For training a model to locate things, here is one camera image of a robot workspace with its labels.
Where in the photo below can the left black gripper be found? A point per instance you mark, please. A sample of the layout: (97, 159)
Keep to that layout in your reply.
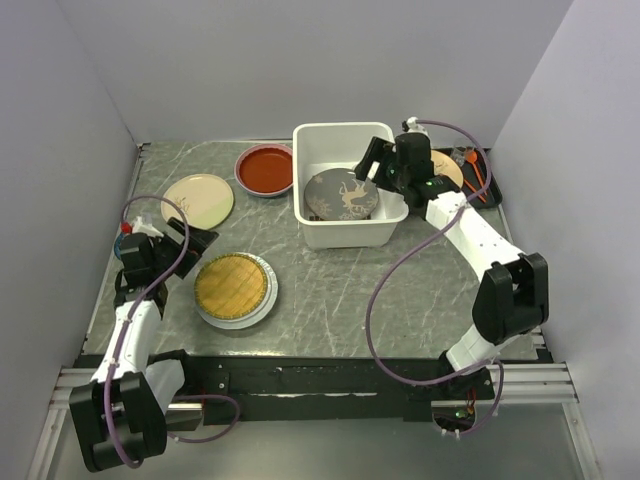
(199, 240)

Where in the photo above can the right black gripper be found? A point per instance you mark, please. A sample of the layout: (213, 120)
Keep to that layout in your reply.
(387, 154)

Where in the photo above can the cream floral plate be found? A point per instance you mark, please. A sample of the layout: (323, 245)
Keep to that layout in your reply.
(206, 200)

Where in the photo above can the grey deer pattern plate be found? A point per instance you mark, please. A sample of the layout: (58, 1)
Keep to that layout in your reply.
(337, 195)

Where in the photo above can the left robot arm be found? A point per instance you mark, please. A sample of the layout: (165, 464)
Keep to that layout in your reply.
(119, 415)

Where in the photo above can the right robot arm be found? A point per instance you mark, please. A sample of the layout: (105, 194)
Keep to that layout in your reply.
(513, 294)

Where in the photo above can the white plastic bin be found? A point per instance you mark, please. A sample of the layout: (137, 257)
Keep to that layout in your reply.
(322, 146)

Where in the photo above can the beige bird pattern plate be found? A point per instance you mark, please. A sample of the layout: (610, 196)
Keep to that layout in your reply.
(446, 166)

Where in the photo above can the round bamboo mat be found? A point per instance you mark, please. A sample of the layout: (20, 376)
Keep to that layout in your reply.
(230, 287)

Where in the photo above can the blue white small bowl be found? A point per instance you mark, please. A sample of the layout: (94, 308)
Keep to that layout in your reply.
(117, 245)

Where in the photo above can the clear plastic cup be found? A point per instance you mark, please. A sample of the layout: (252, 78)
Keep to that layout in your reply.
(462, 154)

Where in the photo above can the red round plate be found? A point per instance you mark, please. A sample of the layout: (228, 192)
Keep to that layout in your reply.
(265, 170)

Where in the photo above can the black tray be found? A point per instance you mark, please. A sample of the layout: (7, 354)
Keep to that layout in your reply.
(493, 192)

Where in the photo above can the orange plastic spoon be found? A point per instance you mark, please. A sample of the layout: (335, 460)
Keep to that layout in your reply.
(475, 167)

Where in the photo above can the orange plastic fork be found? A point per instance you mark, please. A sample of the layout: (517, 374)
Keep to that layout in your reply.
(473, 190)

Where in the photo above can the white plate under mat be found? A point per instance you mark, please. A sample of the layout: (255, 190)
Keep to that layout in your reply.
(257, 315)

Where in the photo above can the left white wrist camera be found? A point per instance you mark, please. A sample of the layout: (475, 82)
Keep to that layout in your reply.
(141, 224)

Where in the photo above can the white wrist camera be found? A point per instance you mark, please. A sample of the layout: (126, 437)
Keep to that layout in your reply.
(412, 125)
(141, 224)

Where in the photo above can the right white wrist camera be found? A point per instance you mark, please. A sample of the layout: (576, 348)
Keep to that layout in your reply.
(412, 125)

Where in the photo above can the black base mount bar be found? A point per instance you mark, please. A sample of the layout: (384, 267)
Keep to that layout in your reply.
(296, 388)

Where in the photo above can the aluminium rail frame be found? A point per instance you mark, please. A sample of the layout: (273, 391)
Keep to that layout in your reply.
(523, 384)

